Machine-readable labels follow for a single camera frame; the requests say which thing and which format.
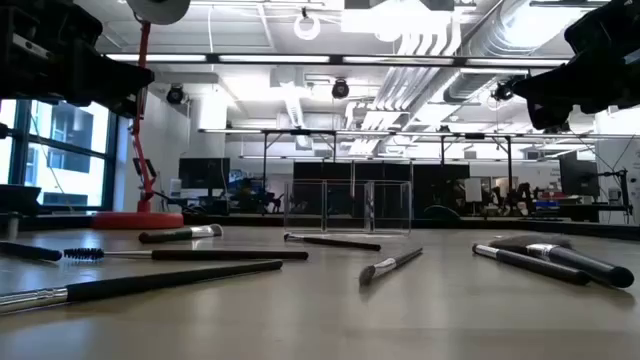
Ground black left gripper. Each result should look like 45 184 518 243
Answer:
0 0 155 119

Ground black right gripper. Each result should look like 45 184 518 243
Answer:
512 0 640 131

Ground thick short black makeup brush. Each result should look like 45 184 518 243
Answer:
138 223 224 245

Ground black makeup brush silver ferrule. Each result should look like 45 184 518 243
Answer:
358 247 424 287
472 243 591 287

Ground large fluffy powder brush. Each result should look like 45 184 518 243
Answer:
488 233 635 290

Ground pen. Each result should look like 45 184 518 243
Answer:
0 259 284 315
0 241 63 262

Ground black spoolie mascara wand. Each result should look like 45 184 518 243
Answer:
63 247 310 262

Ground thin black eyeliner brush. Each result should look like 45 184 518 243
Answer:
283 232 382 252

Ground black computer monitor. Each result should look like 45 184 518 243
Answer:
178 157 231 199
558 151 600 198

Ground large black-framed window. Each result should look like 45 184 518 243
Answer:
0 98 120 212

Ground black equipment stand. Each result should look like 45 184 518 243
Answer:
597 168 634 217

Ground red desk lamp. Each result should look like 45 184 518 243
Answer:
91 0 191 230

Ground black partition panels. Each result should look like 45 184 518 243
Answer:
293 161 471 220

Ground long ceiling light bar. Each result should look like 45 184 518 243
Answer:
104 52 570 69

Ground clear acrylic organizer box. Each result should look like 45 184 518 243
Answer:
283 179 412 237

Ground black ceiling camera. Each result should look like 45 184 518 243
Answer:
491 79 516 103
166 83 187 106
330 77 351 100

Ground silver ventilation duct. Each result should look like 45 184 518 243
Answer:
442 0 569 105

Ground black gantry frame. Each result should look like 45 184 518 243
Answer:
262 128 337 194
439 132 514 211

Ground black aluminium table frame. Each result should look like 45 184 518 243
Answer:
0 212 640 242

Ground black platform on post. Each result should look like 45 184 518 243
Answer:
0 183 43 240

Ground white ring light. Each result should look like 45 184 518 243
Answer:
292 6 322 42

